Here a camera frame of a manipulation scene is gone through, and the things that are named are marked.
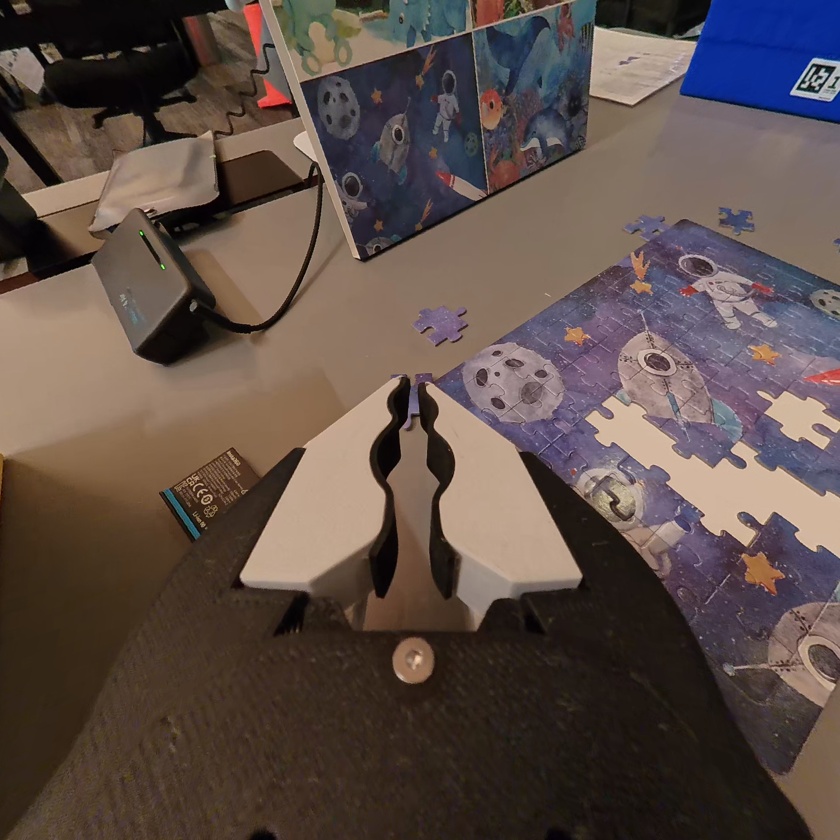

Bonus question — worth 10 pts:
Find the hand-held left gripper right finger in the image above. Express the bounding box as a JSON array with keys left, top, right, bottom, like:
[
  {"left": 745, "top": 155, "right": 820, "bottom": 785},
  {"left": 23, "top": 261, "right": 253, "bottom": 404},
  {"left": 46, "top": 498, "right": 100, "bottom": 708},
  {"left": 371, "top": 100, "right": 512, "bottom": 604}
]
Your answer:
[{"left": 417, "top": 381, "right": 585, "bottom": 626}]

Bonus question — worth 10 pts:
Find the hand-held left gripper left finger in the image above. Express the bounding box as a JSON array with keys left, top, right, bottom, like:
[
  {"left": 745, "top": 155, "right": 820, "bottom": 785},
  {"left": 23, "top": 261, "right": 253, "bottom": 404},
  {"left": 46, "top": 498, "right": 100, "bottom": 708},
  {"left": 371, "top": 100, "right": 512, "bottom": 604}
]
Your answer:
[{"left": 239, "top": 378, "right": 413, "bottom": 630}]

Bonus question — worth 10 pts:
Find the space jigsaw puzzle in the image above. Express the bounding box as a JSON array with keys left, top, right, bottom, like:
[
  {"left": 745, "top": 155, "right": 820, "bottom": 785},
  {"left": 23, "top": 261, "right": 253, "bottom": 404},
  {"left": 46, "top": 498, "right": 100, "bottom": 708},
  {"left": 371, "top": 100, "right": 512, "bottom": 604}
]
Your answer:
[{"left": 435, "top": 218, "right": 840, "bottom": 777}]

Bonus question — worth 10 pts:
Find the black battery charger case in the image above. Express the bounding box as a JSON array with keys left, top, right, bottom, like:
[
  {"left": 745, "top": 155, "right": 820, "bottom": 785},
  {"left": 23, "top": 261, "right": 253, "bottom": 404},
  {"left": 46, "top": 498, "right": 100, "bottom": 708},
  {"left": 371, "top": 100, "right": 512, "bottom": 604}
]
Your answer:
[{"left": 90, "top": 208, "right": 218, "bottom": 366}]

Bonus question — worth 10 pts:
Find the puzzle box lid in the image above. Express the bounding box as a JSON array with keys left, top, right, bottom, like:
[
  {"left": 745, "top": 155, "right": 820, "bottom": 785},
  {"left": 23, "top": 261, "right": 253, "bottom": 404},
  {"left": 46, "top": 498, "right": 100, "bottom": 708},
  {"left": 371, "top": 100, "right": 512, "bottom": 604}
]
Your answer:
[{"left": 259, "top": 0, "right": 599, "bottom": 262}]

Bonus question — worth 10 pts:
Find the red cone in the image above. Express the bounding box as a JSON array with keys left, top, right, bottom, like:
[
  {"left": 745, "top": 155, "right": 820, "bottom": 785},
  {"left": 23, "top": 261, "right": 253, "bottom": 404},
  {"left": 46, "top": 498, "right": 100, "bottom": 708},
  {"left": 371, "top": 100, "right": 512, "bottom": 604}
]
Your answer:
[{"left": 256, "top": 66, "right": 293, "bottom": 110}]

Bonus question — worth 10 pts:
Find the white paper sheet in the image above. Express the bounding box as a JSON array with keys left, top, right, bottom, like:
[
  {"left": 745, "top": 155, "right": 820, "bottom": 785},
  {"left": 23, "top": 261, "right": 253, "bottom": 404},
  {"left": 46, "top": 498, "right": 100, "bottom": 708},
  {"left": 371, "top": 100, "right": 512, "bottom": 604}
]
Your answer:
[{"left": 589, "top": 26, "right": 698, "bottom": 108}]

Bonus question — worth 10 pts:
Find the black office chair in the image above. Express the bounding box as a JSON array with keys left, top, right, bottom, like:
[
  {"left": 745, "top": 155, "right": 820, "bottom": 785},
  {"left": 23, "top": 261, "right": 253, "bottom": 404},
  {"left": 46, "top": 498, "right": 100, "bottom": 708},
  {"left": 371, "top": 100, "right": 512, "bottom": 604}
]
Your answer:
[{"left": 42, "top": 13, "right": 199, "bottom": 147}]

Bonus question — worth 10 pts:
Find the blue plastic bin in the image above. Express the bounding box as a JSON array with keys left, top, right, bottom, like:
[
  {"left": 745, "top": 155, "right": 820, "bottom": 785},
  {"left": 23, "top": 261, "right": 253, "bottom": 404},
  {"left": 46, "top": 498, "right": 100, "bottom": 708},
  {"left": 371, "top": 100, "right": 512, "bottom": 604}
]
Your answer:
[{"left": 679, "top": 0, "right": 840, "bottom": 123}]

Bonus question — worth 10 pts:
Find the black camera battery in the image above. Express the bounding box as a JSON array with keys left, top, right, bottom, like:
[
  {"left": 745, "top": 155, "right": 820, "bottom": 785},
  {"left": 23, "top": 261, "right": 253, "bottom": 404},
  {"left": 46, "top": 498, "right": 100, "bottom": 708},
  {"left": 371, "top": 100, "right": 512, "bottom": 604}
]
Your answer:
[{"left": 159, "top": 448, "right": 280, "bottom": 543}]

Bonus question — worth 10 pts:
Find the black braided cable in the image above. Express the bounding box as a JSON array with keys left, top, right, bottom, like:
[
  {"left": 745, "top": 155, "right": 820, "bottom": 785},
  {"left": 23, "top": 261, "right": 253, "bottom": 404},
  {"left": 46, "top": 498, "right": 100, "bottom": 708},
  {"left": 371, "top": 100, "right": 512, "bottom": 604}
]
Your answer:
[{"left": 189, "top": 161, "right": 327, "bottom": 336}]

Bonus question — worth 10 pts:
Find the black coiled cable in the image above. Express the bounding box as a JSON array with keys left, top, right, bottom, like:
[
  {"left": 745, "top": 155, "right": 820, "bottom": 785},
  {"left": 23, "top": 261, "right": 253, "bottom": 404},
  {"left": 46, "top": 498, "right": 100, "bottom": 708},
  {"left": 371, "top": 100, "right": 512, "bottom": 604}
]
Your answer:
[{"left": 220, "top": 26, "right": 280, "bottom": 137}]

